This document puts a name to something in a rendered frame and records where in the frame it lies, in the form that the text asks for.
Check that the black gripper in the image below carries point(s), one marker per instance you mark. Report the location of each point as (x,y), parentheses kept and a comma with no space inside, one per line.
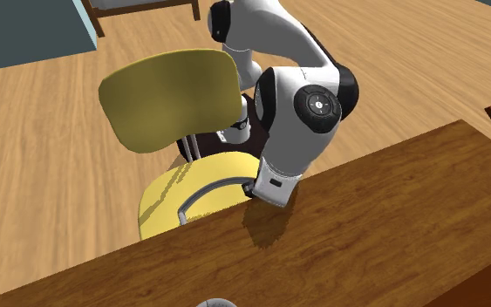
(249,189)

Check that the brown wooden table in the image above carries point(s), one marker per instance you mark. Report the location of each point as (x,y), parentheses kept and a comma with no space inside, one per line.
(355,238)

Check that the yellow chair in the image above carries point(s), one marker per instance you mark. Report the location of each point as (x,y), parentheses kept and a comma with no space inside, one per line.
(168,98)

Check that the grey round object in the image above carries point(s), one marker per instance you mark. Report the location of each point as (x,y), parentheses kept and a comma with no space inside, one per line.
(216,303)

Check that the wooden legged furniture frame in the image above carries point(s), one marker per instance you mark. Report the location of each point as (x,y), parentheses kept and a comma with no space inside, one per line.
(97,19)

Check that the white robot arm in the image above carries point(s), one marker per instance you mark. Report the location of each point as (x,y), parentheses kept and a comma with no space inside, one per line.
(287,140)

